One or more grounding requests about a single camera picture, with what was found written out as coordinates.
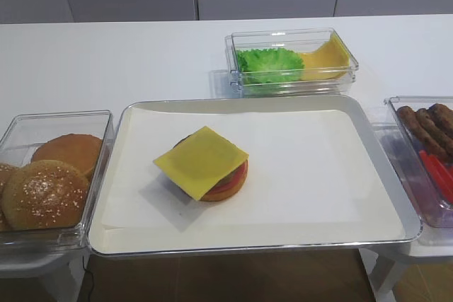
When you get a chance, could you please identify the black cable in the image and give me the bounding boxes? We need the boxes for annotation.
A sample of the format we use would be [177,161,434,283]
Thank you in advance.
[81,255,95,302]

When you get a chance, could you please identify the red tomato slices in container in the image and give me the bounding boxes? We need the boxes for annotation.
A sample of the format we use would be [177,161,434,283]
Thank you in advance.
[418,150,452,204]

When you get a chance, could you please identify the plain bun bottom in container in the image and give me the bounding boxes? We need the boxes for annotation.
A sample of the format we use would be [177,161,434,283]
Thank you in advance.
[30,134,103,181]

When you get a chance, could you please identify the bottom burger bun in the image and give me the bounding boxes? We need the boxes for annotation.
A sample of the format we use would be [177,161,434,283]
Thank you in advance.
[200,176,247,202]

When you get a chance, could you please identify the brown meat patty left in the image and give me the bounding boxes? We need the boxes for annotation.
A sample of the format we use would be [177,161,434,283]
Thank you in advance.
[397,105,449,161]

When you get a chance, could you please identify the yellow cheese slices in container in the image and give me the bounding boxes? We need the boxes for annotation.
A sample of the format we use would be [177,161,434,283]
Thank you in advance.
[300,35,350,81]

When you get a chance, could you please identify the white parchment paper sheet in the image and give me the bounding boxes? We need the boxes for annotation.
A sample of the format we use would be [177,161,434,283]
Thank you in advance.
[101,109,406,251]

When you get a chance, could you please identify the clear patty tomato container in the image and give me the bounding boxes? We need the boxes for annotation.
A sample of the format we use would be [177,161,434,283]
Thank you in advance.
[379,96,452,228]

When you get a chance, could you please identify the brown meat patty right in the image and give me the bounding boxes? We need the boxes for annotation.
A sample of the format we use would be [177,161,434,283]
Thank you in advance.
[428,103,453,139]

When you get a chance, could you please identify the sesame bun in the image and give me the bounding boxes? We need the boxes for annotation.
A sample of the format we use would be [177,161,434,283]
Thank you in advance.
[1,160,90,231]
[0,163,18,232]

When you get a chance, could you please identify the brown meat patty middle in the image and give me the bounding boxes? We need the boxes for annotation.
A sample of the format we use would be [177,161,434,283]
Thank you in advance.
[415,108,452,161]

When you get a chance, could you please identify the dark patty on burger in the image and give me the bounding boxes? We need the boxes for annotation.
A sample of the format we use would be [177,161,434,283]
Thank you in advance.
[172,134,193,149]

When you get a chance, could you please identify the yellow cheese slice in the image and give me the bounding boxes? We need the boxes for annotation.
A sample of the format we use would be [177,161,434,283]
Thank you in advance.
[153,127,248,201]

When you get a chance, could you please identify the clear bun container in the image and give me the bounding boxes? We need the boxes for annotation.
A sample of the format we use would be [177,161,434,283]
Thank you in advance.
[1,110,115,253]

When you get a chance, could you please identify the white metal serving tray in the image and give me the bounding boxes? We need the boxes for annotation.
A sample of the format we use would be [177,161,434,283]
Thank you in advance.
[88,95,422,256]

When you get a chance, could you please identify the green lettuce leaf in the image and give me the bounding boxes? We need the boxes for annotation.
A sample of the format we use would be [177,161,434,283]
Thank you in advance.
[236,47,305,85]

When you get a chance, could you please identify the red tomato slice on burger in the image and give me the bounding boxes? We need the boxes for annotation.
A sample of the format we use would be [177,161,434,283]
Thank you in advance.
[210,161,248,192]

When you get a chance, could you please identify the brown meat patty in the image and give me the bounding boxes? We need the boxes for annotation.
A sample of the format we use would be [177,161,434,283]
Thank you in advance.
[397,105,449,161]
[428,103,453,139]
[415,108,452,161]

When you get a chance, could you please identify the clear lettuce cheese container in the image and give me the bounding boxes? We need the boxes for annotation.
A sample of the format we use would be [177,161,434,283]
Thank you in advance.
[225,28,359,98]

